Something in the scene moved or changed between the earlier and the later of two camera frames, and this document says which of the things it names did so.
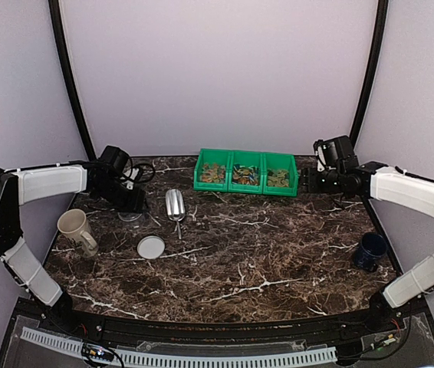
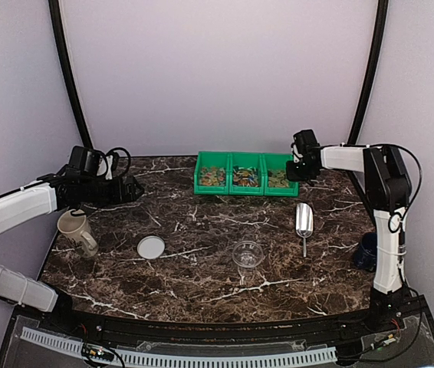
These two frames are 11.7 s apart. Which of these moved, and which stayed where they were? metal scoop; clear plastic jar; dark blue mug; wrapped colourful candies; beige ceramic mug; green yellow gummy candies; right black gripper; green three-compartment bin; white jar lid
Moved: clear plastic jar; right black gripper; metal scoop
Stayed: wrapped colourful candies; dark blue mug; beige ceramic mug; white jar lid; green three-compartment bin; green yellow gummy candies
